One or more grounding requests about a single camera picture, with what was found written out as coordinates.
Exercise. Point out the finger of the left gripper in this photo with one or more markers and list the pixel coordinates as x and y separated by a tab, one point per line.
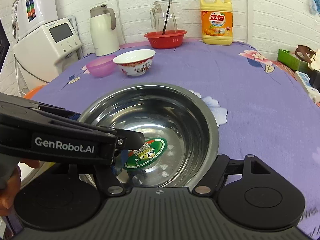
58	113
129	140

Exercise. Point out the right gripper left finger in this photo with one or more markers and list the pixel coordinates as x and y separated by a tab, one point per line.
106	181

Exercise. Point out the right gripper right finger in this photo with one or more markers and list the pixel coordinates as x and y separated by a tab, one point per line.
214	177

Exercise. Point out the stainless steel bowl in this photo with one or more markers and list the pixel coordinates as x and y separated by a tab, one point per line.
181	134

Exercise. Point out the white silver-rimmed plate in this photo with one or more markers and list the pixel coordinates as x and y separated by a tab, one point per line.
28	174

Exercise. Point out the person's left hand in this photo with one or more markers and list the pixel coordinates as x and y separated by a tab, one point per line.
8	194

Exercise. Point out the orange plastic stool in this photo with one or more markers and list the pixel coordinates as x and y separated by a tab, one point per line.
33	92

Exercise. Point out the purple plastic bowl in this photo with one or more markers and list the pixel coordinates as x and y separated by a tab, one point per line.
102	66

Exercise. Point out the white water dispenser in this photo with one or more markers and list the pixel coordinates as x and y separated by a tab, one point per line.
47	51

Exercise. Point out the white red patterned bowl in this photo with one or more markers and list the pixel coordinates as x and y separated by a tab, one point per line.
135	62

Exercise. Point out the purple floral tablecloth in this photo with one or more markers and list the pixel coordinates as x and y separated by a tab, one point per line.
268	114

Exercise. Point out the white thermos jug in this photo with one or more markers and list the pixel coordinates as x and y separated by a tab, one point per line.
103	30

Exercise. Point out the red plastic basket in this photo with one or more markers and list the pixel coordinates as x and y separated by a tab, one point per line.
171	39

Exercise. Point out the glass pitcher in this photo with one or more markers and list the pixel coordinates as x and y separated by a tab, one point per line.
157	16

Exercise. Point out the white power strip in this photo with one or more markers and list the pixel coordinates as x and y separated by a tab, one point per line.
304	80

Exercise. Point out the green box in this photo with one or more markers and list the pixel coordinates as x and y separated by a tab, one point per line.
291	61

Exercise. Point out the black stirring stick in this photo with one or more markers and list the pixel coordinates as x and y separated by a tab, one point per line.
166	18

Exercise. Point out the yellow detergent bottle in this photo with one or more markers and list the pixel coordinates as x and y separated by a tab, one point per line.
217	22

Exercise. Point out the white tote bag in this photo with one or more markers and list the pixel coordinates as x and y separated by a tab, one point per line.
315	61

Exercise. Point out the white wall water purifier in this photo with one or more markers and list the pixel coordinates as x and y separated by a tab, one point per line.
31	14

